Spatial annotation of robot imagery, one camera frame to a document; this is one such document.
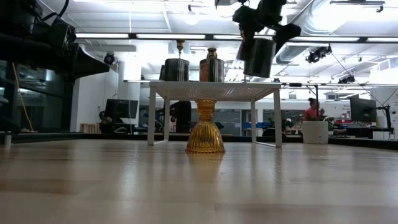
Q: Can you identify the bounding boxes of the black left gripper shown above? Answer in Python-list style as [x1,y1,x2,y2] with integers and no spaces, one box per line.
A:
[49,20,110,79]

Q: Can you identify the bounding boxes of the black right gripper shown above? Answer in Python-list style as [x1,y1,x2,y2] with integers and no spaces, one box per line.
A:
[232,4,302,62]

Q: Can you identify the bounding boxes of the silver tin candle orange label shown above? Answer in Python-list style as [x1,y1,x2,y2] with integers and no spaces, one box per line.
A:
[199,58,226,83]

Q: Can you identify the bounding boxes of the medium gold candlestick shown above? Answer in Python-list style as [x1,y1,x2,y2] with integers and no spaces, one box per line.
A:
[175,39,186,60]

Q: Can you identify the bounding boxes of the dark ribbed canister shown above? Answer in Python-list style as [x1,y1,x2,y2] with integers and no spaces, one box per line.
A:
[164,58,190,82]

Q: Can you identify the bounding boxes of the amber ribbed glass candle holder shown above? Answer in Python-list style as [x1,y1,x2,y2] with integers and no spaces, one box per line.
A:
[185,98,226,154]

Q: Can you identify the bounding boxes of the long ceiling light strip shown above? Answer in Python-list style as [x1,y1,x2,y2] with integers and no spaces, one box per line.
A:
[366,37,398,43]
[76,33,130,39]
[290,36,360,42]
[136,33,206,40]

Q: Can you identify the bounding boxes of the black track spotlight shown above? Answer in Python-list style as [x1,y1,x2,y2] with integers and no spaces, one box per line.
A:
[305,45,333,64]
[338,74,356,85]

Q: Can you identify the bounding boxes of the black computer monitor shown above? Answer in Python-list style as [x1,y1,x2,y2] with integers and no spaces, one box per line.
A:
[104,98,139,119]
[349,94,377,124]

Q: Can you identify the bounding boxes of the person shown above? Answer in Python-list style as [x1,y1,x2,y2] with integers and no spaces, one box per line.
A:
[169,100,193,134]
[98,110,114,134]
[303,97,326,122]

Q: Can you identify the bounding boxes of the wooden slatted crate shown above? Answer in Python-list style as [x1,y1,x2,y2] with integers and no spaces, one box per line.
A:
[80,123,101,134]

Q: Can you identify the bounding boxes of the white perforated metal shelf riser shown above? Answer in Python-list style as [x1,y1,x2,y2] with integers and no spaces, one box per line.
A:
[147,80,283,148]

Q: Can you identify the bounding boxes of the black office chair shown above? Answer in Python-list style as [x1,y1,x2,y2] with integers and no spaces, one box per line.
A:
[262,127,282,138]

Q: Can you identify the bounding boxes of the white pot with green plant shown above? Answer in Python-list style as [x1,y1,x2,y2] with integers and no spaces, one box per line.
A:
[302,114,335,145]

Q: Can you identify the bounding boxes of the dark office desk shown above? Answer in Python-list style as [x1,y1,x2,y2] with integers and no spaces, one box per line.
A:
[329,126,396,139]

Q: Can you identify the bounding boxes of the black ceiling camera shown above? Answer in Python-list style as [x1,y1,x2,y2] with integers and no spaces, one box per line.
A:
[103,52,116,66]

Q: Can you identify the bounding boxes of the silver ceiling duct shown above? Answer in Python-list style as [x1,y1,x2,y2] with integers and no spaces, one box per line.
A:
[275,0,398,65]

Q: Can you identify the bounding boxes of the black aluminium table frame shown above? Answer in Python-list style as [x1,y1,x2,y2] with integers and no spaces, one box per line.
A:
[0,132,398,151]

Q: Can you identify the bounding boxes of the yellow hanging cable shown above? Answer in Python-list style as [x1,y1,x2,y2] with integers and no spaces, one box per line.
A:
[11,62,35,133]

